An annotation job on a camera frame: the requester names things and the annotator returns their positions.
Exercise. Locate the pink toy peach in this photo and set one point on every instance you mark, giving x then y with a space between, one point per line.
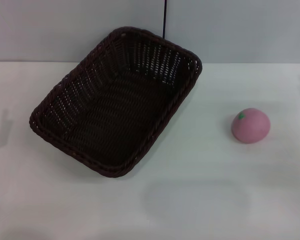
252 128

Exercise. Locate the dark woven rectangular basket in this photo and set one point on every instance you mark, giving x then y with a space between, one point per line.
120 120

